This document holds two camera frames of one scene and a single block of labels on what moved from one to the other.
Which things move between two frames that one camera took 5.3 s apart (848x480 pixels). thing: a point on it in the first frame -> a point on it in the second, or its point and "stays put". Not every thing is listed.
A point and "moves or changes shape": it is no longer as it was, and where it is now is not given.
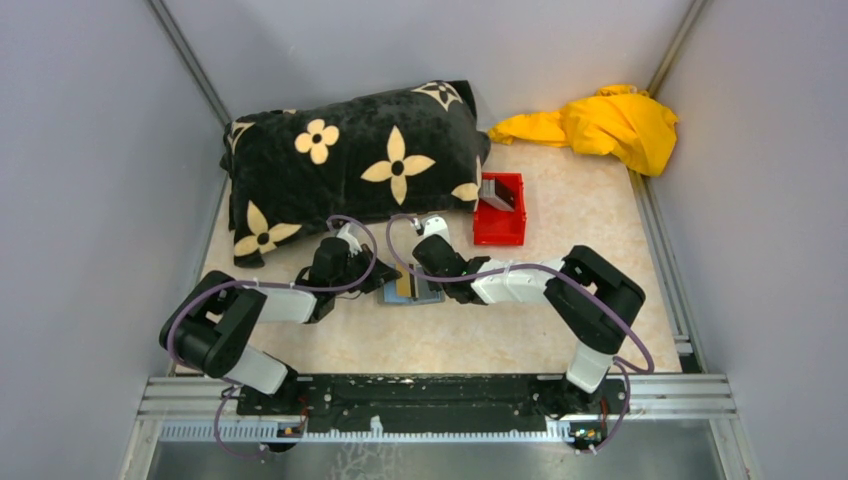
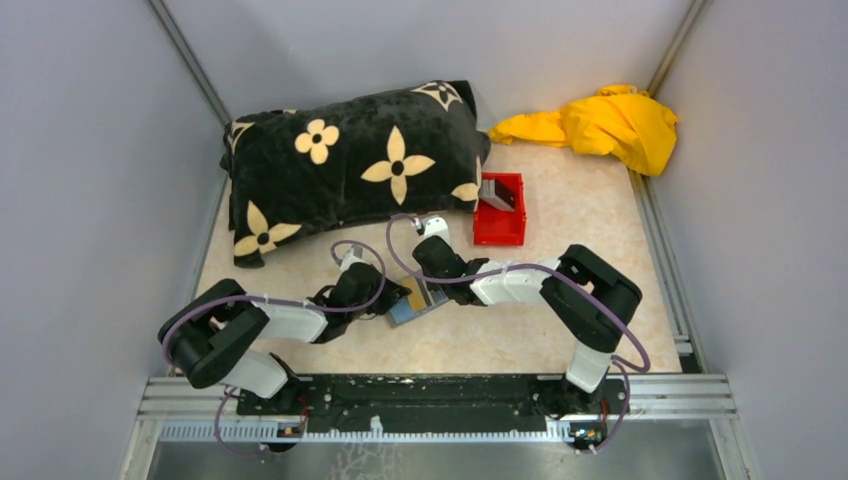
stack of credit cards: x=495 y=193 stays put
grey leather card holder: x=411 y=288 moves or changes shape
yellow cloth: x=621 y=120 stays put
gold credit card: x=404 y=282 -> x=416 y=297
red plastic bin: x=494 y=225 stays put
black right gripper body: x=439 y=285 stays put
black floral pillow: x=415 y=153 stays put
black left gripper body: x=355 y=266 -> x=380 y=307
